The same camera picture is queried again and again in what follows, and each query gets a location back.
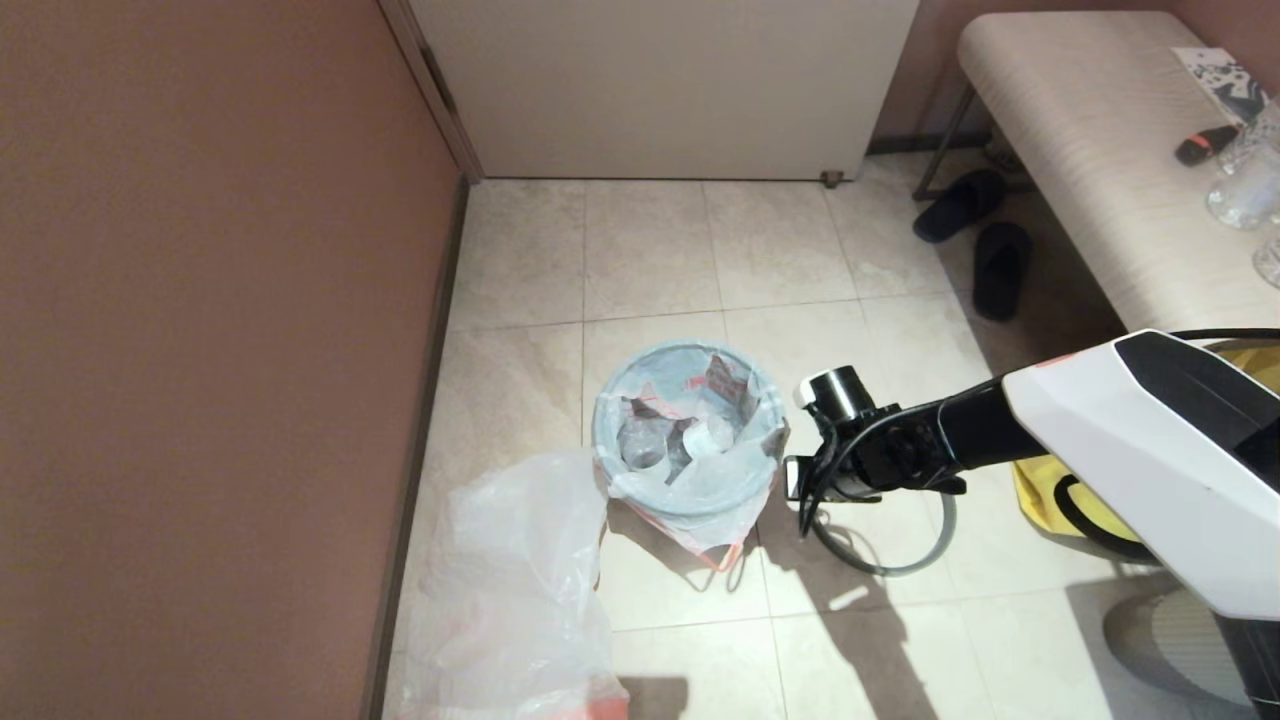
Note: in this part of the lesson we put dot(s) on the clean translucent white trash bag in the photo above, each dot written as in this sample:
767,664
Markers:
500,600

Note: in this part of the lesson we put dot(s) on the yellow bag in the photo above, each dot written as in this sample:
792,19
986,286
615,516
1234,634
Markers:
1040,500

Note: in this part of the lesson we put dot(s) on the grey ribbed rounded object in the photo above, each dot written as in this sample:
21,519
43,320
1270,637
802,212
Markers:
1170,650

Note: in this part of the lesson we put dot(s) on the plastic bottle with white label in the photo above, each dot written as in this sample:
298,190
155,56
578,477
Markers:
710,437

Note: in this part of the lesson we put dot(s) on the small clear glass cup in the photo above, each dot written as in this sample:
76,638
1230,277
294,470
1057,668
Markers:
1270,262

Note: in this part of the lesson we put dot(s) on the small silver wrist camera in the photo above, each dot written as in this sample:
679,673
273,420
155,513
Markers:
792,478

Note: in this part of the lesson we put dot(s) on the beige door frame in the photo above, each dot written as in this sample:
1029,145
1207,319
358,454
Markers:
435,100

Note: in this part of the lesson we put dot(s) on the black slipper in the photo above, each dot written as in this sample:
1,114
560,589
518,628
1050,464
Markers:
1003,270
960,205

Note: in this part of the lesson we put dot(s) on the clear crumpled plastic bottle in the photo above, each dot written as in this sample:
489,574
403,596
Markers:
645,445

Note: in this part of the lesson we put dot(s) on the black and white brochure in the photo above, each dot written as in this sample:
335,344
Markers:
1225,80

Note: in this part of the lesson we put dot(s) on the beige bench with metal legs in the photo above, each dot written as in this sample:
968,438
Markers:
1100,150

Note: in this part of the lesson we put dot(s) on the black and orange remote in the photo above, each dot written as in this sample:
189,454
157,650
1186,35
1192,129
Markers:
1205,146

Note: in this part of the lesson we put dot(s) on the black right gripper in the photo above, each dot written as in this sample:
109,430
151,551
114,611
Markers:
845,470

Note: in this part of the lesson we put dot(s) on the white door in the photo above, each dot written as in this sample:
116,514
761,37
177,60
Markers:
660,90

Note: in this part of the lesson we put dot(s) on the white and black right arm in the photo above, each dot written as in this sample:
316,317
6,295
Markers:
1120,450

